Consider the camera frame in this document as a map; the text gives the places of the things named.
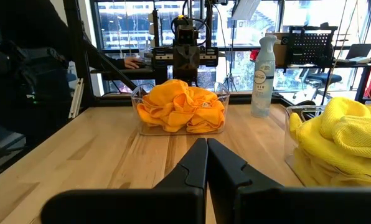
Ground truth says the air freshener spray bottle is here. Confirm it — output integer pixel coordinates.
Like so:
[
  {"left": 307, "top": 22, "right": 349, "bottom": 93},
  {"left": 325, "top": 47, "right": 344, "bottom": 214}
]
[{"left": 250, "top": 34, "right": 278, "bottom": 118}]

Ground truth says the aluminium extrusion bracket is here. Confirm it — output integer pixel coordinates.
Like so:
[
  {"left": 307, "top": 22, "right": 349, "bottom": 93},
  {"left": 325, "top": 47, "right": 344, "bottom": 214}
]
[{"left": 68, "top": 77, "right": 85, "bottom": 119}]

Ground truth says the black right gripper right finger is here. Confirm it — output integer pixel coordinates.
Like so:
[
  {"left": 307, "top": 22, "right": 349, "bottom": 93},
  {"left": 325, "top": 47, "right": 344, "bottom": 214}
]
[{"left": 207, "top": 138, "right": 371, "bottom": 224}]

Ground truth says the black office desk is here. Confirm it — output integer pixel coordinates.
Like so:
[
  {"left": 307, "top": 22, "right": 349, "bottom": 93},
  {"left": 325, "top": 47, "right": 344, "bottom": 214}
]
[{"left": 275, "top": 62, "right": 371, "bottom": 104}]

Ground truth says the person's hand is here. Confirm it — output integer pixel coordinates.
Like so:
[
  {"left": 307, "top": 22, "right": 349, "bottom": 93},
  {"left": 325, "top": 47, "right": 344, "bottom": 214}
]
[{"left": 124, "top": 57, "right": 148, "bottom": 70}]

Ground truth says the white softbox light panel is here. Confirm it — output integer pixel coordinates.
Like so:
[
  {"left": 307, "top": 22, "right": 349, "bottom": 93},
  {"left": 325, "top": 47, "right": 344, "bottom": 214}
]
[{"left": 231, "top": 0, "right": 261, "bottom": 21}]

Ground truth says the black light tripod stand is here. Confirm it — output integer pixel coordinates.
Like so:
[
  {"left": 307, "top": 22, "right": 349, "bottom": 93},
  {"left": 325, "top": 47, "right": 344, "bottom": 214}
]
[{"left": 222, "top": 20, "right": 238, "bottom": 91}]

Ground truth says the grey laptop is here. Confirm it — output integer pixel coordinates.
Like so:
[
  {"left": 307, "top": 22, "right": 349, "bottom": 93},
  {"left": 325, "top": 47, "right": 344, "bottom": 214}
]
[{"left": 345, "top": 43, "right": 371, "bottom": 60}]

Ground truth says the pale yellow plush microfiber towel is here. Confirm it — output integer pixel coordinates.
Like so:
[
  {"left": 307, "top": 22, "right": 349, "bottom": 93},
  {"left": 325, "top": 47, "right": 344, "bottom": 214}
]
[{"left": 289, "top": 96, "right": 371, "bottom": 175}]

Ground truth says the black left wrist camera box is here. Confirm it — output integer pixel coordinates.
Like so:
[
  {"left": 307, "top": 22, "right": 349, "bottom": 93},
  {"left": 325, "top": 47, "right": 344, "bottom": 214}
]
[{"left": 176, "top": 24, "right": 199, "bottom": 46}]

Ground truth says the blue office chair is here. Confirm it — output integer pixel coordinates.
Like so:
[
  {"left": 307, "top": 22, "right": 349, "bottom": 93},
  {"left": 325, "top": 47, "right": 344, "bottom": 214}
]
[{"left": 300, "top": 68, "right": 342, "bottom": 94}]

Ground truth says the black diagonal frame strut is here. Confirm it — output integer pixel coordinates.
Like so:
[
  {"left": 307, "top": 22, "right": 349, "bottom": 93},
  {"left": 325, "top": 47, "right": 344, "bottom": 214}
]
[{"left": 82, "top": 40, "right": 137, "bottom": 91}]

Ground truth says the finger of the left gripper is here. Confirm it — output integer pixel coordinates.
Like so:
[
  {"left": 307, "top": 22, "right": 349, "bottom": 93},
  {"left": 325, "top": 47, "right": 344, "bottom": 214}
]
[
  {"left": 173, "top": 45, "right": 187, "bottom": 82},
  {"left": 186, "top": 45, "right": 200, "bottom": 82}
]

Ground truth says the brown cardboard box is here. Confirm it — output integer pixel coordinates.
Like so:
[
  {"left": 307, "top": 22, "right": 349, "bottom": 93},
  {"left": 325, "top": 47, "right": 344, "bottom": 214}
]
[{"left": 265, "top": 32, "right": 289, "bottom": 66}]

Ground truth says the person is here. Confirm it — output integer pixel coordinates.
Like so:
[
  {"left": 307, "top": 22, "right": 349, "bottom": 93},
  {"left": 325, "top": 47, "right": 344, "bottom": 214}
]
[{"left": 0, "top": 0, "right": 127, "bottom": 94}]

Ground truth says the clear plastic basket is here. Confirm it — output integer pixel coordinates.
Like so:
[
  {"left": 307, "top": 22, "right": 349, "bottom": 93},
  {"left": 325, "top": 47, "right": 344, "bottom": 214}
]
[
  {"left": 130, "top": 82, "right": 231, "bottom": 136},
  {"left": 283, "top": 105, "right": 371, "bottom": 187}
]

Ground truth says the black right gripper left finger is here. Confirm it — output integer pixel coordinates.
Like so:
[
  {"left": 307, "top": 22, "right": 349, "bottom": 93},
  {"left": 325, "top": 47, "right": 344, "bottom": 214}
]
[{"left": 40, "top": 138, "right": 209, "bottom": 224}]

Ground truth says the black pegboard rack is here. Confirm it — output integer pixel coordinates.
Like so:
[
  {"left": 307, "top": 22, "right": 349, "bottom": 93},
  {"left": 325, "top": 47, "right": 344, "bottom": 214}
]
[{"left": 286, "top": 26, "right": 338, "bottom": 66}]

